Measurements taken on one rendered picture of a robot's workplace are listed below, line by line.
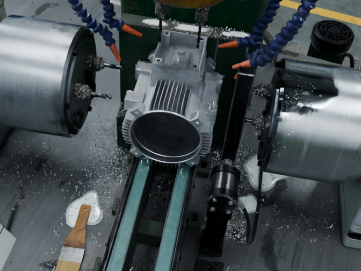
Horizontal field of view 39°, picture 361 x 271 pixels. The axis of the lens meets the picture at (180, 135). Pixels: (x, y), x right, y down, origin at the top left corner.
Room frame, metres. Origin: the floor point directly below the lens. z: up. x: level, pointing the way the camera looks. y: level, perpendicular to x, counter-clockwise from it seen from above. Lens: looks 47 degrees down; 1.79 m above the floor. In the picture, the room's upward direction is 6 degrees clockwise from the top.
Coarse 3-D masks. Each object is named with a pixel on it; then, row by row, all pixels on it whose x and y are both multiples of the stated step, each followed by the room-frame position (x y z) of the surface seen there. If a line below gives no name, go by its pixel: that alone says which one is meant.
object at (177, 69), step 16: (176, 32) 0.92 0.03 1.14; (160, 48) 0.88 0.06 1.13; (176, 48) 0.90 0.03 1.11; (192, 48) 0.90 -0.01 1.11; (160, 64) 0.80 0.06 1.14; (176, 64) 0.83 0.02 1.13; (192, 64) 0.81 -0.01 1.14; (160, 80) 0.80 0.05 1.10; (176, 80) 0.80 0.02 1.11; (192, 80) 0.80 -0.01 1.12
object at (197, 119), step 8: (152, 56) 0.90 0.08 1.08; (208, 64) 0.89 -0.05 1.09; (208, 72) 0.89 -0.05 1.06; (136, 104) 0.74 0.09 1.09; (144, 104) 0.74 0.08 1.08; (136, 112) 0.73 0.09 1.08; (200, 112) 0.73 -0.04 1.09; (192, 120) 0.71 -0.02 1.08; (200, 120) 0.71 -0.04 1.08; (136, 152) 0.72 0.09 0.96; (192, 160) 0.71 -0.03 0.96
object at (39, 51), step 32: (0, 32) 0.83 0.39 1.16; (32, 32) 0.84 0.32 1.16; (64, 32) 0.85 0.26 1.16; (0, 64) 0.77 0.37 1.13; (32, 64) 0.77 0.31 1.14; (64, 64) 0.77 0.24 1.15; (96, 64) 0.87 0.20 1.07; (0, 96) 0.73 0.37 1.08; (32, 96) 0.73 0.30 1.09; (64, 96) 0.74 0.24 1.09; (32, 128) 0.73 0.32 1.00; (64, 128) 0.72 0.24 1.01
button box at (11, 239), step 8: (0, 224) 0.44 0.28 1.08; (0, 232) 0.42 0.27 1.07; (8, 232) 0.43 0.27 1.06; (0, 240) 0.41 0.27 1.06; (8, 240) 0.42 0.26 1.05; (0, 248) 0.40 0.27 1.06; (8, 248) 0.41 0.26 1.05; (0, 256) 0.39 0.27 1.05; (8, 256) 0.40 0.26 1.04; (0, 264) 0.38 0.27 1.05
